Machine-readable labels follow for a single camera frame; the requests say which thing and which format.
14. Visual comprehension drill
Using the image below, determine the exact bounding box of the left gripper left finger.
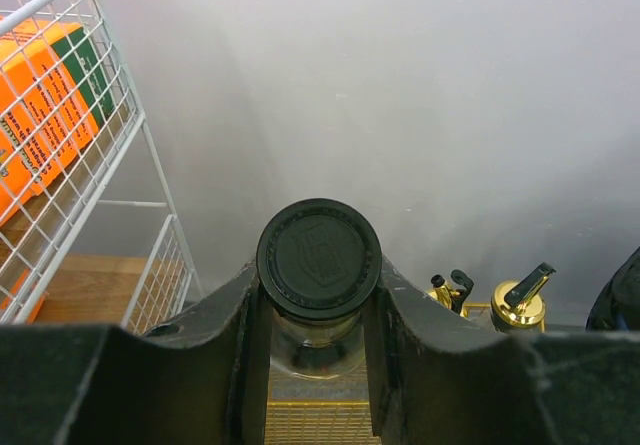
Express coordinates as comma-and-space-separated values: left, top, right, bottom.
1, 263, 271, 444

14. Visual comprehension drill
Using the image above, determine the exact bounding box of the white wire shelf rack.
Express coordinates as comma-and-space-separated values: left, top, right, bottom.
1, 0, 200, 334

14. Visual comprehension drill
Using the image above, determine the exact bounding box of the glass oil bottle gold spout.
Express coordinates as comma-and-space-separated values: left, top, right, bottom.
490, 262, 556, 333

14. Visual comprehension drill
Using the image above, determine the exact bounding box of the dark soy sauce bottle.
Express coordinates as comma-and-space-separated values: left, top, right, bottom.
256, 198, 383, 380

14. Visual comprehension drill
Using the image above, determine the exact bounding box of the blue trash bin black bag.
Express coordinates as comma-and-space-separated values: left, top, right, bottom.
585, 249, 640, 332

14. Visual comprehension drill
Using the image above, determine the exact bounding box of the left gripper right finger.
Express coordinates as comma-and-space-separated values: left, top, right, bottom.
362, 261, 639, 444

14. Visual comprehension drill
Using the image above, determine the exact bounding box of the orange cardboard box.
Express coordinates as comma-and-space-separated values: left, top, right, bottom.
1, 19, 114, 222

